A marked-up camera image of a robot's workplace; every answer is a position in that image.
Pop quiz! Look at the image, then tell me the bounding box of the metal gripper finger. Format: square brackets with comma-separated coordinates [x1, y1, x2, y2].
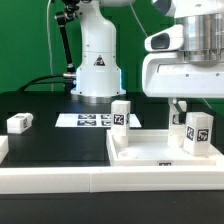
[168, 98, 187, 124]

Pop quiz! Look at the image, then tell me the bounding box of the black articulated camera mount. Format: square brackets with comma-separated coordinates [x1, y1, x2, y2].
[55, 0, 80, 92]

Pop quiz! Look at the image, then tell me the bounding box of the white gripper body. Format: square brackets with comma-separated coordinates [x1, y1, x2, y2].
[142, 52, 224, 98]

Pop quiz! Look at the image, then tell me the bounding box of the white square table top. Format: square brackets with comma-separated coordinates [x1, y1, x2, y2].
[106, 129, 224, 166]

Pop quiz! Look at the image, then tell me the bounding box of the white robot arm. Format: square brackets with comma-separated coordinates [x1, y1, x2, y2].
[71, 0, 224, 103]

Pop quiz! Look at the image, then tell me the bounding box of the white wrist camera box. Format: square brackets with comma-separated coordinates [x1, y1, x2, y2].
[144, 24, 184, 52]

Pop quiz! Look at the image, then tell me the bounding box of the black cable bundle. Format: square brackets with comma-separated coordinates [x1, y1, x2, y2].
[18, 74, 68, 92]

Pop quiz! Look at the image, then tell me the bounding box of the white sheet with tags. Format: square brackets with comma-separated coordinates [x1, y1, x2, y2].
[55, 113, 141, 128]

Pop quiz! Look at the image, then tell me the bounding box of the thin white cable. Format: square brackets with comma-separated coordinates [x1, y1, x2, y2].
[46, 0, 55, 92]

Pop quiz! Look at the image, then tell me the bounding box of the white U-shaped fence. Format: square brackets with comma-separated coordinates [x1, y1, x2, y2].
[0, 136, 224, 194]

